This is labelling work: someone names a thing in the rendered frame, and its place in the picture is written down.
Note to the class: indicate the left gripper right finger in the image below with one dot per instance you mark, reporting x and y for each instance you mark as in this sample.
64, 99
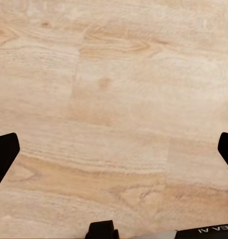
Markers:
223, 146

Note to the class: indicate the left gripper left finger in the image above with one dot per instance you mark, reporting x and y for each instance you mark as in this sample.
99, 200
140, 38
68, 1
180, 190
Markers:
9, 148

